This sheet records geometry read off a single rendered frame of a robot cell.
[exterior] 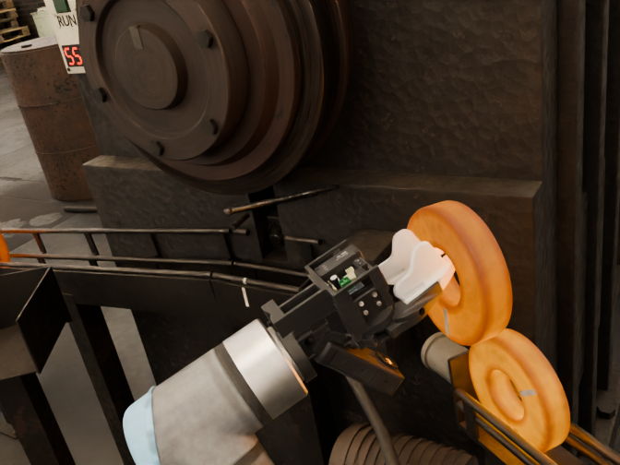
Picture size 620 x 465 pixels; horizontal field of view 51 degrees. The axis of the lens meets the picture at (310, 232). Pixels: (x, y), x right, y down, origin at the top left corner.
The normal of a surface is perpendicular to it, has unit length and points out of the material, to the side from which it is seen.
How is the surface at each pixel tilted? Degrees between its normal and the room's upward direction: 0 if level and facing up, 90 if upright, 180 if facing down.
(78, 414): 0
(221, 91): 90
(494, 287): 76
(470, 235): 34
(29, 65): 90
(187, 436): 57
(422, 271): 89
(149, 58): 90
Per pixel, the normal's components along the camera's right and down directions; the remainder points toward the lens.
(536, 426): -0.90, 0.31
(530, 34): -0.51, 0.45
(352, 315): 0.40, 0.34
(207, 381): -0.21, -0.56
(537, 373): 0.12, -0.48
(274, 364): 0.11, -0.13
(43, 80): 0.00, 0.44
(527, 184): -0.16, -0.89
